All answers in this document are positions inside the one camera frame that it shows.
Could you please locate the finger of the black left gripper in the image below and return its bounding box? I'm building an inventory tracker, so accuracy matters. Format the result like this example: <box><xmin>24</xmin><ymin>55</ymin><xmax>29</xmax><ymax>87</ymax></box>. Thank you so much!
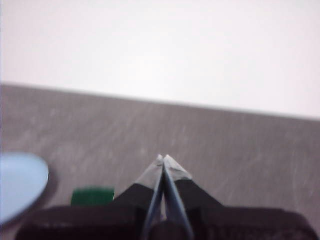
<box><xmin>14</xmin><ymin>154</ymin><xmax>165</xmax><ymax>240</ymax></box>
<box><xmin>163</xmin><ymin>154</ymin><xmax>320</xmax><ymax>240</ymax></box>

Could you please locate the yellow sponge with green pad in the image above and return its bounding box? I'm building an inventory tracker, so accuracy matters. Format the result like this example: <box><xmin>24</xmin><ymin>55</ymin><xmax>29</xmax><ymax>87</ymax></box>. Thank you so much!
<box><xmin>71</xmin><ymin>186</ymin><xmax>116</xmax><ymax>207</ymax></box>

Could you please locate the blue round plate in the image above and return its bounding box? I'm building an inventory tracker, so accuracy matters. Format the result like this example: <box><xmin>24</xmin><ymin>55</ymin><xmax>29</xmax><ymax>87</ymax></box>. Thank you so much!
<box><xmin>0</xmin><ymin>152</ymin><xmax>50</xmax><ymax>224</ymax></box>

